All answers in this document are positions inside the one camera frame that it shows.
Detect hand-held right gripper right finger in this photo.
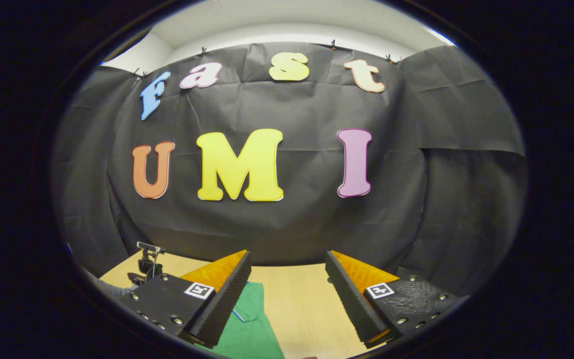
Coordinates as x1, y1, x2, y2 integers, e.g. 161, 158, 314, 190
325, 250, 469, 349

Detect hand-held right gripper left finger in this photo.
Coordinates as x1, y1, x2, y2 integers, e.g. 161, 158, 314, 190
118, 249, 252, 349

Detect green T-shirt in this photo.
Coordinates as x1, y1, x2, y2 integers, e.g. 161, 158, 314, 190
195, 282, 285, 359

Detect black backdrop cloth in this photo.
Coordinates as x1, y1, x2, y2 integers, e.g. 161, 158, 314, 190
50, 42, 529, 300

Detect row of black cloth clips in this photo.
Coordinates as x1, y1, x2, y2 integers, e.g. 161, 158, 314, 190
130, 39, 403, 80

